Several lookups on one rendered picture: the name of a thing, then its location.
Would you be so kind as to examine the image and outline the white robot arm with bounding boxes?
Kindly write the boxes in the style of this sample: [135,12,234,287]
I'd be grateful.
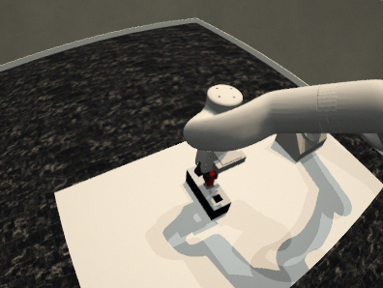
[183,79,383,175]

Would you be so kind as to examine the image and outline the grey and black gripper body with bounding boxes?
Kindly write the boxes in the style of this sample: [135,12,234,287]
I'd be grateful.
[195,150,218,173]

